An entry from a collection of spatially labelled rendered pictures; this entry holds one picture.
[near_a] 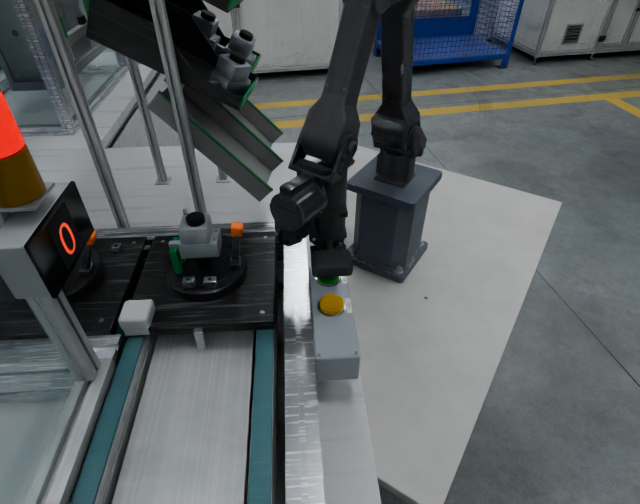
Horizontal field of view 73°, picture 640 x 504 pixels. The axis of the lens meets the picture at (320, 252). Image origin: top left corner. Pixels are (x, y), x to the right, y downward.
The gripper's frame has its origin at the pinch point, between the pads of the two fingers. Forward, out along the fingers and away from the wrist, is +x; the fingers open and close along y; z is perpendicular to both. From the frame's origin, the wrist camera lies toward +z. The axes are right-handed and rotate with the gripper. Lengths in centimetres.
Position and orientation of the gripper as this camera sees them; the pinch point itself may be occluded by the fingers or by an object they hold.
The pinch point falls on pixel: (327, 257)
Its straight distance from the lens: 75.4
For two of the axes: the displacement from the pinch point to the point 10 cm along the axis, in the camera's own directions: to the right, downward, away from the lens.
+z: -10.0, 0.5, -0.5
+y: 0.7, 6.4, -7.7
